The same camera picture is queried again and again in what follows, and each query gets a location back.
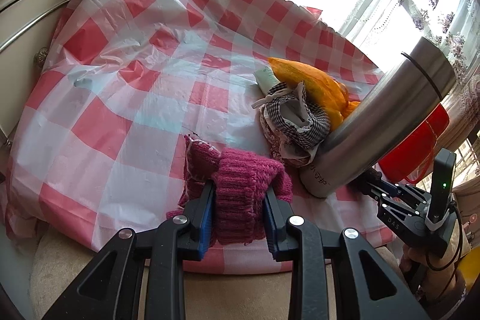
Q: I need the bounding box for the red floral white cloth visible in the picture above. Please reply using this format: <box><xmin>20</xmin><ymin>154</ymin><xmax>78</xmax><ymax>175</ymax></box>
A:
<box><xmin>259</xmin><ymin>106</ymin><xmax>319</xmax><ymax>168</ymax></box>

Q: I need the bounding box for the magenta knitted sock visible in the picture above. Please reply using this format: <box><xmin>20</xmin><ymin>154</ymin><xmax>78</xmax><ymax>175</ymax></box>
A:
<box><xmin>167</xmin><ymin>135</ymin><xmax>293</xmax><ymax>245</ymax></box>

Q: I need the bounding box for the black white checkered pouch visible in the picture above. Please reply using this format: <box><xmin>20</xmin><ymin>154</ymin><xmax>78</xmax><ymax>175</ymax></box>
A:
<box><xmin>252</xmin><ymin>82</ymin><xmax>330</xmax><ymax>149</ymax></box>

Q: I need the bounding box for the person right hand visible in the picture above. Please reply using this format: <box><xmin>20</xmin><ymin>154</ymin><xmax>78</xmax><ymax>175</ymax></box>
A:
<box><xmin>400</xmin><ymin>223</ymin><xmax>467</xmax><ymax>319</ymax></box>

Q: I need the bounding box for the red plastic jug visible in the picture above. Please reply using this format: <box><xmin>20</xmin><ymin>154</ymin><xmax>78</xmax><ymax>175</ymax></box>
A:
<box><xmin>378</xmin><ymin>104</ymin><xmax>449</xmax><ymax>185</ymax></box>

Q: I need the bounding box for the orange yellow plush toy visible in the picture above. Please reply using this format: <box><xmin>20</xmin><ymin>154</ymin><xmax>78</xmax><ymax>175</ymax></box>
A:
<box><xmin>268</xmin><ymin>58</ymin><xmax>360</xmax><ymax>132</ymax></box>

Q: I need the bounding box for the beige patterned curtain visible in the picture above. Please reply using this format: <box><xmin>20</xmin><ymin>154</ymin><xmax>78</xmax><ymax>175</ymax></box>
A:
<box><xmin>442</xmin><ymin>71</ymin><xmax>480</xmax><ymax>193</ymax></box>

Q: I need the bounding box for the stainless steel thermos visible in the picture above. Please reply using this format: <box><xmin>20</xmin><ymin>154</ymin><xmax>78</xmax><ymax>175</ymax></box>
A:
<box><xmin>299</xmin><ymin>37</ymin><xmax>456</xmax><ymax>198</ymax></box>

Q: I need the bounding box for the beige upholstered stool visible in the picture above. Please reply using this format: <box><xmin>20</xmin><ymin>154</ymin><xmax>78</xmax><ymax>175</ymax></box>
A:
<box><xmin>28</xmin><ymin>225</ymin><xmax>410</xmax><ymax>320</ymax></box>

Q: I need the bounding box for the red white checkered tablecloth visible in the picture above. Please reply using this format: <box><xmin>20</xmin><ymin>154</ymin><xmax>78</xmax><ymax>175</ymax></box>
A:
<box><xmin>1</xmin><ymin>0</ymin><xmax>382</xmax><ymax>250</ymax></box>

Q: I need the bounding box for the cream ornate cabinet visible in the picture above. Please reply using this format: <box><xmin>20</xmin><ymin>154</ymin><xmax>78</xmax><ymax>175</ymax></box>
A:
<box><xmin>1</xmin><ymin>0</ymin><xmax>70</xmax><ymax>160</ymax></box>

